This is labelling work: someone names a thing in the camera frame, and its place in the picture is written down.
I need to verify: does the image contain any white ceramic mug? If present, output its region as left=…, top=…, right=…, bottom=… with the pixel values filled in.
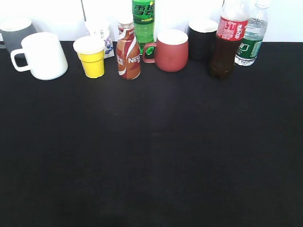
left=10, top=32, right=68, bottom=80

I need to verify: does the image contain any cola bottle red label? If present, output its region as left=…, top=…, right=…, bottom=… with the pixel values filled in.
left=209, top=0, right=250, bottom=79

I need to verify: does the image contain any yellow paper cup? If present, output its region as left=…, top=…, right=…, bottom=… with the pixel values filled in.
left=73, top=35, right=105, bottom=79

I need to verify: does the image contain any green Sprite bottle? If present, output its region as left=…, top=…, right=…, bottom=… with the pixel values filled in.
left=132, top=0, right=155, bottom=55

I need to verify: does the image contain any brown Nestle coffee bottle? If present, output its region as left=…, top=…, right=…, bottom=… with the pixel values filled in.
left=116, top=13, right=141, bottom=80

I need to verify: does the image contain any red ceramic mug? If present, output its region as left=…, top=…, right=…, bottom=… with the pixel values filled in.
left=142, top=29, right=188, bottom=72

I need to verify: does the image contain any black ceramic mug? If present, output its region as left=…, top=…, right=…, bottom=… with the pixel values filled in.
left=188, top=19, right=218, bottom=62

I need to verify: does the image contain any white blueberry drink carton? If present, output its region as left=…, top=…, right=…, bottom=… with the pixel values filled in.
left=84, top=19, right=115, bottom=59

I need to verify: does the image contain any clear water bottle green label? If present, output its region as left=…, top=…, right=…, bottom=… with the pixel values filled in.
left=235, top=0, right=271, bottom=66

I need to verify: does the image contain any grey ceramic mug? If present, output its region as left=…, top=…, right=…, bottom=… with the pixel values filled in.
left=0, top=17, right=37, bottom=53

